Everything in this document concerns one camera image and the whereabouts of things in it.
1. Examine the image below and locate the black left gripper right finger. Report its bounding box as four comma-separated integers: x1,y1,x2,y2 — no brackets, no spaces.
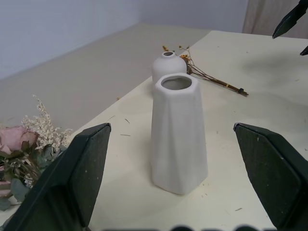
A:
233,122,308,231

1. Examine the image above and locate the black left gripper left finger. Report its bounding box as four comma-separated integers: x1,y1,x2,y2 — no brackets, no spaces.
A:
4,123,112,231

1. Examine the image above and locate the tall faceted white vase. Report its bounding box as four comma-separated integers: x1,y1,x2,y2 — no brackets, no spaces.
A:
151,74,208,195

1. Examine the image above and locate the small round white vase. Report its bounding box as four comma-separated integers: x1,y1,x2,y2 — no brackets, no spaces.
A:
152,51,187,84

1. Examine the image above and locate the pink rose dried bouquet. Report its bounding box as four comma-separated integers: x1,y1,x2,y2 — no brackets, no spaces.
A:
0,94,73,211

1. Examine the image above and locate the dried yellow flower sprig bundle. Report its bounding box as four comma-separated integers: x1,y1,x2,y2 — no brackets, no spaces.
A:
162,45,249,98

